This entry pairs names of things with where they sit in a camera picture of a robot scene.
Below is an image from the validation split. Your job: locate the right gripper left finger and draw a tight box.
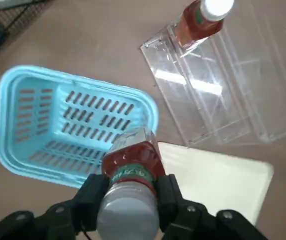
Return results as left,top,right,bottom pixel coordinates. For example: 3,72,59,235
0,173,109,240

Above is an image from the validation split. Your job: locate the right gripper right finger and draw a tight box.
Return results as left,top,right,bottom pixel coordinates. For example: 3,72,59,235
156,174,271,240

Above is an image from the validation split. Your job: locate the red tea bottle white cap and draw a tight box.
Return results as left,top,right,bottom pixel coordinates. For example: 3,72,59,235
175,0,235,50
96,126,168,240

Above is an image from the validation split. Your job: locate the light blue plastic basket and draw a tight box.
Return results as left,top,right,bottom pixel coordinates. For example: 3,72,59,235
0,65,159,190

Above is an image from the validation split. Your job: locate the clear acrylic beverage shelf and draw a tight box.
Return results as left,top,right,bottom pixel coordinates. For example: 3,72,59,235
139,0,286,146

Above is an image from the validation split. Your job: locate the cream plastic tray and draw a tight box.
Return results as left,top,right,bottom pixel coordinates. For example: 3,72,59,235
156,141,275,227

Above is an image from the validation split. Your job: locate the black wire snack shelf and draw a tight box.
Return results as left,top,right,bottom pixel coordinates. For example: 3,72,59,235
0,0,52,73

